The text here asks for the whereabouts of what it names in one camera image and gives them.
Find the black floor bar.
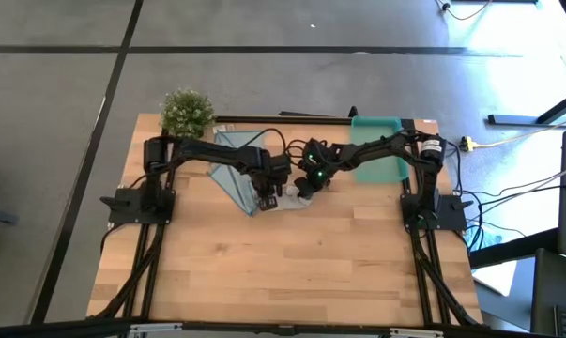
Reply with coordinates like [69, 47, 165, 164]
[469, 228, 560, 269]

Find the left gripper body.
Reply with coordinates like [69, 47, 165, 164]
[253, 155, 293, 198]

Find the green plastic basket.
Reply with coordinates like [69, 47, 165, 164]
[350, 115, 410, 184]

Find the silver bracket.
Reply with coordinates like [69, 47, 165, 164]
[389, 328, 444, 338]
[129, 322, 184, 335]

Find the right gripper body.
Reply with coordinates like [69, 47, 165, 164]
[297, 139, 347, 182]

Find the white sheet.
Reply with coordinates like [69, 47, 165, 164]
[472, 259, 518, 297]

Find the beige cable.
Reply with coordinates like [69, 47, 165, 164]
[472, 114, 566, 149]

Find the black cable bundle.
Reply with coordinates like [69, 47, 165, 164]
[444, 140, 488, 253]

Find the blue microfiber towel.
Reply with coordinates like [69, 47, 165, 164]
[209, 130, 268, 217]

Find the black cable with plug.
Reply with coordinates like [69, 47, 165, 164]
[435, 0, 493, 21]

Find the green potted plant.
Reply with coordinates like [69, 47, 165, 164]
[160, 88, 217, 140]

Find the grey microfiber towel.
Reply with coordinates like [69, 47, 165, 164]
[276, 184, 314, 211]

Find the black crossbar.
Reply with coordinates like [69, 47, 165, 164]
[0, 318, 566, 338]

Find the black desk leg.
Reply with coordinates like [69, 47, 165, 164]
[487, 86, 566, 127]

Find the light blue sheet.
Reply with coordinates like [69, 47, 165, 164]
[469, 224, 504, 250]

